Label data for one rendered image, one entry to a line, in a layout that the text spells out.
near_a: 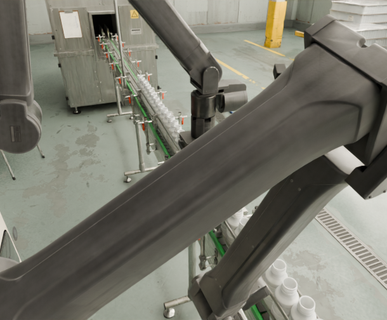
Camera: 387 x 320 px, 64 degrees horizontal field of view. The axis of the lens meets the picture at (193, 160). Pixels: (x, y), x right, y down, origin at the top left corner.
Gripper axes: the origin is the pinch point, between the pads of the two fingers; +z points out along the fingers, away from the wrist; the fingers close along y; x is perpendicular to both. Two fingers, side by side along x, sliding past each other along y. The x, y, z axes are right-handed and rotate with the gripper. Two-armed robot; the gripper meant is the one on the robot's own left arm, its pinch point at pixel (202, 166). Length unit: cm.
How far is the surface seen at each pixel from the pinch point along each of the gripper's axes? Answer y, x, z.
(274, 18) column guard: -460, -672, 76
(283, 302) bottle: -12.1, 25.5, 27.7
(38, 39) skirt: 122, -936, 133
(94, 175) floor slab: 32, -220, 141
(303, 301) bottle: -15.6, 28.2, 25.2
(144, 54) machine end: -64, -388, 67
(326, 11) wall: -715, -782, 82
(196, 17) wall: -348, -939, 102
